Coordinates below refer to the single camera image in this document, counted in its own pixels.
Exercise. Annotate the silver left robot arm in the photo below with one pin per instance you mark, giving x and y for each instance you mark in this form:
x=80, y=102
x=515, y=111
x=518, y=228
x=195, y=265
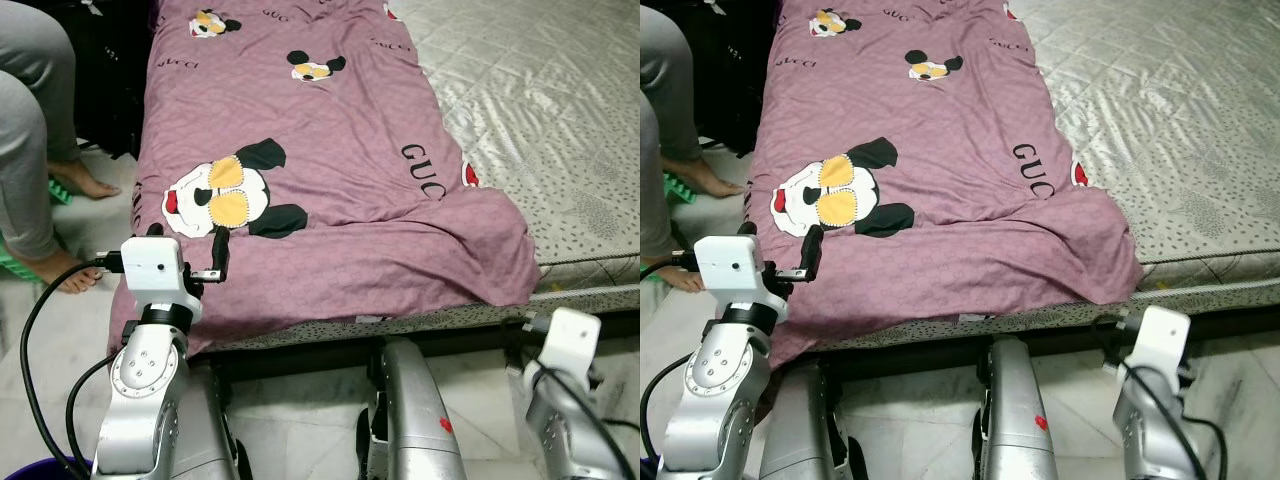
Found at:
x=140, y=400
x=715, y=400

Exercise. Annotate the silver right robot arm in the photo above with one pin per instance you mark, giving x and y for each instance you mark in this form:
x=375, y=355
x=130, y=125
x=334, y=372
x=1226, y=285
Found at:
x=570, y=430
x=1160, y=430

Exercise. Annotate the green slipper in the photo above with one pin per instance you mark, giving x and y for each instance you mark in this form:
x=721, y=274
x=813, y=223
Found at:
x=650, y=273
x=682, y=190
x=15, y=265
x=62, y=192

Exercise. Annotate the pink mouse print blanket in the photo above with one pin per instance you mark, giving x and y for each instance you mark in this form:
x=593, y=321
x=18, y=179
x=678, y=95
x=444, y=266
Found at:
x=330, y=180
x=950, y=180

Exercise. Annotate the person in grey trousers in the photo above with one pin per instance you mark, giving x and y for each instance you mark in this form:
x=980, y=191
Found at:
x=25, y=130
x=665, y=110

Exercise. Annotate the black bag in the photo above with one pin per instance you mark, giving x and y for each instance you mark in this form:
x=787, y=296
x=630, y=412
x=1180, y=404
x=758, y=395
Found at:
x=735, y=70
x=110, y=70

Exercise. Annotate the white quilted mattress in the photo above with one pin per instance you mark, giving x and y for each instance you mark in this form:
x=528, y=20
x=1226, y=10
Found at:
x=1160, y=120
x=540, y=120

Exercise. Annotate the purple bucket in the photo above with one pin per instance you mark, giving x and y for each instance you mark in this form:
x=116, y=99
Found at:
x=40, y=470

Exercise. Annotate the silver right robot leg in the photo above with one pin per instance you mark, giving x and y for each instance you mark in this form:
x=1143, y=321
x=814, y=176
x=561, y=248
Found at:
x=410, y=420
x=1015, y=420

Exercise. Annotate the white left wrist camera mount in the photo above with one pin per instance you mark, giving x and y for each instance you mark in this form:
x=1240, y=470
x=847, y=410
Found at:
x=730, y=270
x=155, y=270

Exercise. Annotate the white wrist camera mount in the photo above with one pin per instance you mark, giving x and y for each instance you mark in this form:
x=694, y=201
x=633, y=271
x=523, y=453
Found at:
x=730, y=270
x=155, y=270
x=1158, y=340
x=568, y=340

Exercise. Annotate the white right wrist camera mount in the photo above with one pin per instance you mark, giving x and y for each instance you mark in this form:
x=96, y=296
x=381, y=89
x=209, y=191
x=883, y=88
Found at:
x=568, y=340
x=1158, y=340

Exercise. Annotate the dark bed frame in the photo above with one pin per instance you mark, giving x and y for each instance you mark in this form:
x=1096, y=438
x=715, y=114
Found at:
x=450, y=335
x=1050, y=335

